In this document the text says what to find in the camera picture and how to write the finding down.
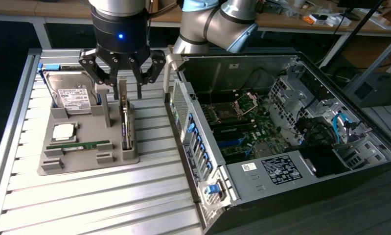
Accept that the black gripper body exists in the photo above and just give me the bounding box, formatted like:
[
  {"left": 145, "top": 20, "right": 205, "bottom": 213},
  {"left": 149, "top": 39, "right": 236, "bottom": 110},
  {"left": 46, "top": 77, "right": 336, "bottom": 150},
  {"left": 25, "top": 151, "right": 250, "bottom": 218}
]
[{"left": 89, "top": 9, "right": 150, "bottom": 56}]

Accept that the green graphics card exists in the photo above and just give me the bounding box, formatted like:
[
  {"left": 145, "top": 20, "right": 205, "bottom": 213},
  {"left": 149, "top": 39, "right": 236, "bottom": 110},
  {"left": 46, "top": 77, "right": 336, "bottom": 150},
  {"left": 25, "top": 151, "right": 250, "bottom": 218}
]
[{"left": 117, "top": 76, "right": 134, "bottom": 150}]

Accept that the hard disk in blue carrier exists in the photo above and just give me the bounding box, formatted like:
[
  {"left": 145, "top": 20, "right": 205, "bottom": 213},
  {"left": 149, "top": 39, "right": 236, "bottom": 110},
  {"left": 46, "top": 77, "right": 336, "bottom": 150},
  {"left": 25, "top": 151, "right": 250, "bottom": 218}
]
[{"left": 37, "top": 63, "right": 100, "bottom": 116}]

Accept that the black open PC case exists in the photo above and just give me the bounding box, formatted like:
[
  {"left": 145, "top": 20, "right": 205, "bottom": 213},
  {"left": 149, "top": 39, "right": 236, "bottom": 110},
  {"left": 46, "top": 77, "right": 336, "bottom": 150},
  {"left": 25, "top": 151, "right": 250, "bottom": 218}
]
[{"left": 161, "top": 50, "right": 391, "bottom": 235}]

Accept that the grey parts rack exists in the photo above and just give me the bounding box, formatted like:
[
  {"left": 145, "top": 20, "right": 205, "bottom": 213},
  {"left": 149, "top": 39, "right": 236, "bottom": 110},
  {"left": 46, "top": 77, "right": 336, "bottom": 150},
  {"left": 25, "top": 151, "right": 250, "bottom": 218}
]
[{"left": 35, "top": 80, "right": 140, "bottom": 176}]

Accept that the wooden desk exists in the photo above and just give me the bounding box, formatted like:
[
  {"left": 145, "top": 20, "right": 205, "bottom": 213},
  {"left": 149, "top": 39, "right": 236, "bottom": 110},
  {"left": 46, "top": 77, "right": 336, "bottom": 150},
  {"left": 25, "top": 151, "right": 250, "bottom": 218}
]
[{"left": 0, "top": 0, "right": 391, "bottom": 37}]

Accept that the silver CPU chip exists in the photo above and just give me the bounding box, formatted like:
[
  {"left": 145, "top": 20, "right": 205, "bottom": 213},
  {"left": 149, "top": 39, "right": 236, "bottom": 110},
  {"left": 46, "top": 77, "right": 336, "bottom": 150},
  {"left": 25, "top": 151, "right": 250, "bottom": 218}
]
[{"left": 50, "top": 123, "right": 77, "bottom": 143}]

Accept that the CPU socket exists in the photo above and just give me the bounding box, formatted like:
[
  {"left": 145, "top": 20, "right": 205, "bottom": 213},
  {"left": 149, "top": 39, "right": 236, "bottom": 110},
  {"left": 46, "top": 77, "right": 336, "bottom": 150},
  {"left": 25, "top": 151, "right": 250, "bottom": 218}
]
[{"left": 210, "top": 103, "right": 238, "bottom": 123}]

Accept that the green RAM stick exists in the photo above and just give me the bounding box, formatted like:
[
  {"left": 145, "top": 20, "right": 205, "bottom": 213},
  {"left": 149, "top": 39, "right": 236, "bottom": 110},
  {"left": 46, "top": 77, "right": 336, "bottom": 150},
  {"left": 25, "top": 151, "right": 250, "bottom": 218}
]
[{"left": 46, "top": 140, "right": 112, "bottom": 151}]

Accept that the metal socket cover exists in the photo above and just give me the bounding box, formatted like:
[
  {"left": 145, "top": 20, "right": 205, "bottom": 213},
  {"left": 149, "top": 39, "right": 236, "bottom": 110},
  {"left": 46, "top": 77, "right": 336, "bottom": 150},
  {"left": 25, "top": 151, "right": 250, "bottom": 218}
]
[{"left": 232, "top": 91, "right": 260, "bottom": 115}]

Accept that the black RAM stick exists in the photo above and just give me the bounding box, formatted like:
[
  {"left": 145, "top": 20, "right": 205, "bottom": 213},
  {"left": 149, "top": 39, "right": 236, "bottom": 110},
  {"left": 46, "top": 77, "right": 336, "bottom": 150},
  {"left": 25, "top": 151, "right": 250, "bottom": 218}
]
[{"left": 212, "top": 123, "right": 258, "bottom": 138}]

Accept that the blue expansion slot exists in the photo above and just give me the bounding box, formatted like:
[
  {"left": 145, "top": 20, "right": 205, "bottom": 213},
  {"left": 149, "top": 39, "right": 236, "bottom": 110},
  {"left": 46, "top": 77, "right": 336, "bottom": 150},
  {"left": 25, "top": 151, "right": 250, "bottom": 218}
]
[{"left": 218, "top": 138, "right": 245, "bottom": 148}]

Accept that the metal disk bay cage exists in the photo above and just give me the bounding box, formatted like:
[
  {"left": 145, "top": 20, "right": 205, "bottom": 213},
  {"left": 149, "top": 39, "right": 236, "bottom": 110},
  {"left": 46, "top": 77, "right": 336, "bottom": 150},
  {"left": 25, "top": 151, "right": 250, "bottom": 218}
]
[{"left": 268, "top": 74, "right": 318, "bottom": 130}]

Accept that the green motherboard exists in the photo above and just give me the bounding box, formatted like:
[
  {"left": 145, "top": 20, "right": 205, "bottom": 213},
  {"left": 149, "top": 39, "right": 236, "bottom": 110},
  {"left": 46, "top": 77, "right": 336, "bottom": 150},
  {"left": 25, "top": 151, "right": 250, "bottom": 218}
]
[{"left": 200, "top": 94, "right": 300, "bottom": 165}]

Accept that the grey chipset heatsink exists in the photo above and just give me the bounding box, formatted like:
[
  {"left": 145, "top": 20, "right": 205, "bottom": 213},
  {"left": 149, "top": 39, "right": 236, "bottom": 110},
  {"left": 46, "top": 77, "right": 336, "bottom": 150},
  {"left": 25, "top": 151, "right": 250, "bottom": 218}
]
[{"left": 250, "top": 142, "right": 274, "bottom": 159}]

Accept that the orange box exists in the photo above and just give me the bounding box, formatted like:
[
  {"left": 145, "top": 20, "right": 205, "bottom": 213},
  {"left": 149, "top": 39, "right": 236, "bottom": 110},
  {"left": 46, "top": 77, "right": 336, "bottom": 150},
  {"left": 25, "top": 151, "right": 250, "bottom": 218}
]
[{"left": 300, "top": 13, "right": 329, "bottom": 25}]

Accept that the grey power supply unit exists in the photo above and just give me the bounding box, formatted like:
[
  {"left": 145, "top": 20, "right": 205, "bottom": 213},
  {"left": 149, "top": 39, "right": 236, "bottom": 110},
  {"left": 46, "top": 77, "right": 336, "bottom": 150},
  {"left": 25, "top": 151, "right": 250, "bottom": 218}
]
[{"left": 225, "top": 152, "right": 317, "bottom": 202}]

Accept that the white box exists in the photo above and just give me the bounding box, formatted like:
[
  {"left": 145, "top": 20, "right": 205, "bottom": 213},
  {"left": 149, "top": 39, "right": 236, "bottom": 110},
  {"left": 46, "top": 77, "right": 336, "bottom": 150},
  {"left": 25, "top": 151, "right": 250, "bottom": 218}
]
[{"left": 324, "top": 15, "right": 352, "bottom": 28}]

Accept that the black plastic shroud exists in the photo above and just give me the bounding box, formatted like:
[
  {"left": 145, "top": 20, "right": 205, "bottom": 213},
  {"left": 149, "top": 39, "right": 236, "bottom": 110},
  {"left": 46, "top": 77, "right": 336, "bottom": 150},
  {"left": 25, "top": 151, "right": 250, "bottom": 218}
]
[{"left": 298, "top": 145, "right": 349, "bottom": 179}]

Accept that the black computer monitor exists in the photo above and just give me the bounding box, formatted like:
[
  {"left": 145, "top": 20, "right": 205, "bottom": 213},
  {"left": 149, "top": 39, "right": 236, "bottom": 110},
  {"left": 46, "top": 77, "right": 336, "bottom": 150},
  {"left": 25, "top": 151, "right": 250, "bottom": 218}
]
[{"left": 336, "top": 0, "right": 384, "bottom": 21}]

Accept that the black slanted pole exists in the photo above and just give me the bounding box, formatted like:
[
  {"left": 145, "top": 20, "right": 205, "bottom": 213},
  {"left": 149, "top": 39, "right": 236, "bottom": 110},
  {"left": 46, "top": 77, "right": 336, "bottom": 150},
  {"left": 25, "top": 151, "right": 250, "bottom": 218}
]
[{"left": 317, "top": 0, "right": 388, "bottom": 69}]

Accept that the grey equipment cabinet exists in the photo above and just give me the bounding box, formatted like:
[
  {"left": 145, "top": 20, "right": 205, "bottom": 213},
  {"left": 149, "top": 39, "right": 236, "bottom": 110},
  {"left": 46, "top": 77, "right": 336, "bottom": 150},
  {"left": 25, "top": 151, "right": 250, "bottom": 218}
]
[{"left": 343, "top": 41, "right": 391, "bottom": 109}]

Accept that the blue disk wire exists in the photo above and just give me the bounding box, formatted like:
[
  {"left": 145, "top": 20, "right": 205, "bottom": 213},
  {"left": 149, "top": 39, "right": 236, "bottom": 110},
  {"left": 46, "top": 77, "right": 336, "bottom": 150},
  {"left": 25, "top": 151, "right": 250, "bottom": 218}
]
[{"left": 331, "top": 111, "right": 355, "bottom": 144}]

